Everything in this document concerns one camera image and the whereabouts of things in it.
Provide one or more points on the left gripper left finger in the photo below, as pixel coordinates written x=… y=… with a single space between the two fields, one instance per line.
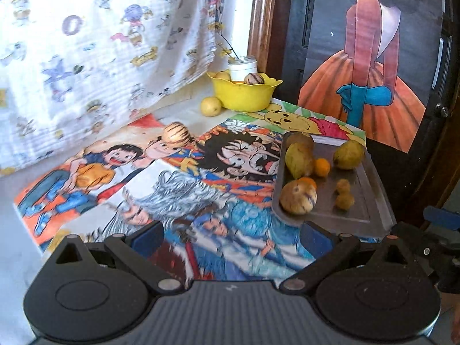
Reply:
x=132 y=252

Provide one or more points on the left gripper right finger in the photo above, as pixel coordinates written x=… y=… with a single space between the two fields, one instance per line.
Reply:
x=329 y=251

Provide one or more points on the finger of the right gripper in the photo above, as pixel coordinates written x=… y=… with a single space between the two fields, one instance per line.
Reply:
x=442 y=218

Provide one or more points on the small brown fruit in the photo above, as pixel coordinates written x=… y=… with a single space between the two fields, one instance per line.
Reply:
x=343 y=186
x=344 y=201

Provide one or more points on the grey metal baking tray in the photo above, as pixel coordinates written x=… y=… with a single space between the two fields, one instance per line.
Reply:
x=371 y=216

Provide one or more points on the orange mandarin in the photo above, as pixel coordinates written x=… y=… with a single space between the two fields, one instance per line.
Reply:
x=309 y=181
x=322 y=167

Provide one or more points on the large green-brown pear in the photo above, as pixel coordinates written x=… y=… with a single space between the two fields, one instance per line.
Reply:
x=300 y=160

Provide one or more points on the brown kiwi with sticker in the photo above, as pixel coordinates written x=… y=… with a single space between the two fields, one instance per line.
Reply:
x=304 y=139

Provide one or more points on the colourful anime poster mat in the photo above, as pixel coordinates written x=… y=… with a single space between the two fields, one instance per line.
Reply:
x=212 y=195

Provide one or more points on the Winnie the Pooh drawing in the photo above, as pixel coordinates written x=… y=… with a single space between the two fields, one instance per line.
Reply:
x=281 y=116

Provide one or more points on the yellow lemon near bowl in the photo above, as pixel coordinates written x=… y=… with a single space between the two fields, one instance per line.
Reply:
x=210 y=106

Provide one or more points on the yellow plastic bowl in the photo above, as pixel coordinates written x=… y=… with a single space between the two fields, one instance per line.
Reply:
x=244 y=97

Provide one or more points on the orange dress woman poster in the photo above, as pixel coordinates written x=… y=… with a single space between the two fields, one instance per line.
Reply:
x=372 y=63

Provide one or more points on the yellow fruit in bowl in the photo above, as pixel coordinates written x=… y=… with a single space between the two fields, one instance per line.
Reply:
x=223 y=75

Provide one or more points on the white jar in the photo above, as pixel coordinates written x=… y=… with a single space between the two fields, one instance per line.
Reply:
x=240 y=67

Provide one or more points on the white cartoon print cloth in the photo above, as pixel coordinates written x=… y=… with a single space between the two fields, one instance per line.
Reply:
x=73 y=70

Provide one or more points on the brown wooden frame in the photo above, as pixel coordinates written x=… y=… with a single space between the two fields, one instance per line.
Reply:
x=268 y=32

